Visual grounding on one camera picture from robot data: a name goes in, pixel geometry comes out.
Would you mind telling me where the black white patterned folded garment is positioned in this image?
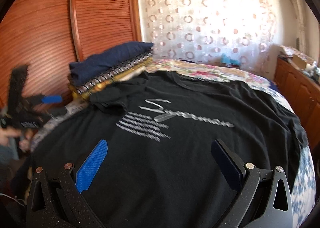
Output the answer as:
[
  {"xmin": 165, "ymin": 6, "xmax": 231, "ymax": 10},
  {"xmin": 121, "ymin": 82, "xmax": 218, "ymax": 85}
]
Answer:
[{"xmin": 68, "ymin": 51, "xmax": 153, "ymax": 96}]

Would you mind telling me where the blue floral bedspread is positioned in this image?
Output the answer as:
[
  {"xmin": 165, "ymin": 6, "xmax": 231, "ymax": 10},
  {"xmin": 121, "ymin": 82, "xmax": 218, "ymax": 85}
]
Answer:
[{"xmin": 30, "ymin": 72, "xmax": 316, "ymax": 228}]

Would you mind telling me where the cardboard box on cabinet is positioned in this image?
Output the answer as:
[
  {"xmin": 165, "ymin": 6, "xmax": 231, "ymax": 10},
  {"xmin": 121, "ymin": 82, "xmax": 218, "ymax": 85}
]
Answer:
[{"xmin": 292, "ymin": 54, "xmax": 310, "ymax": 71}]

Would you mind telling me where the black printed t-shirt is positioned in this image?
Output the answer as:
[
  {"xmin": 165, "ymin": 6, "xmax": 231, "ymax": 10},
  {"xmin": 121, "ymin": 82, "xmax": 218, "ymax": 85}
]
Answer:
[{"xmin": 31, "ymin": 70, "xmax": 309, "ymax": 228}]

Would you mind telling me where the navy folded garment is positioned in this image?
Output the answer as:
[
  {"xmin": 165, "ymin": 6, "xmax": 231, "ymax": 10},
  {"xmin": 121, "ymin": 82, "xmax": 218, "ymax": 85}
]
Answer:
[{"xmin": 69, "ymin": 41, "xmax": 153, "ymax": 86}]

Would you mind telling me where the yellow folded garment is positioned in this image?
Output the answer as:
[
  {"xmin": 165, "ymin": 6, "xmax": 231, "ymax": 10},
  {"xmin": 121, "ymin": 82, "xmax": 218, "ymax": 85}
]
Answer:
[{"xmin": 68, "ymin": 55, "xmax": 153, "ymax": 99}]

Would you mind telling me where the wooden sideboard cabinet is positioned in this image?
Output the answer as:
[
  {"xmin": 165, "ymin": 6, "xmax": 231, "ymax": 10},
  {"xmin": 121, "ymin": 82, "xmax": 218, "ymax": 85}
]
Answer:
[{"xmin": 274, "ymin": 58, "xmax": 320, "ymax": 151}]

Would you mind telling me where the wooden wardrobe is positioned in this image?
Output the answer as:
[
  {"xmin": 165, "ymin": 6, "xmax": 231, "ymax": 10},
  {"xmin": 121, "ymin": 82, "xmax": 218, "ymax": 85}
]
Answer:
[{"xmin": 1, "ymin": 0, "xmax": 142, "ymax": 105}]

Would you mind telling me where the pink rose floral quilt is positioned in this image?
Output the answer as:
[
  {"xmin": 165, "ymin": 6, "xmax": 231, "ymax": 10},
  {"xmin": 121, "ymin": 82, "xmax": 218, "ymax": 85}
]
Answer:
[{"xmin": 146, "ymin": 59, "xmax": 271, "ymax": 88}]

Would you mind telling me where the light blue box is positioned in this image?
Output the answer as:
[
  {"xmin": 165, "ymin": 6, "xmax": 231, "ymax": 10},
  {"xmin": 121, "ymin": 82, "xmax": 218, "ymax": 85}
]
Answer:
[{"xmin": 220, "ymin": 53, "xmax": 241, "ymax": 68}]

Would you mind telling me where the white circle-patterned curtain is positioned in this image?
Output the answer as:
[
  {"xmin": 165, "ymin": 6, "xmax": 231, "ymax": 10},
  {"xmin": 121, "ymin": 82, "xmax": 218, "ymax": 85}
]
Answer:
[{"xmin": 139, "ymin": 0, "xmax": 278, "ymax": 72}]

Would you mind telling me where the person's left hand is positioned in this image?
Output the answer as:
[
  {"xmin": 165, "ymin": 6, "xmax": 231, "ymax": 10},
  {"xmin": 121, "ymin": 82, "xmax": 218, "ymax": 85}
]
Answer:
[{"xmin": 1, "ymin": 127, "xmax": 33, "ymax": 152}]

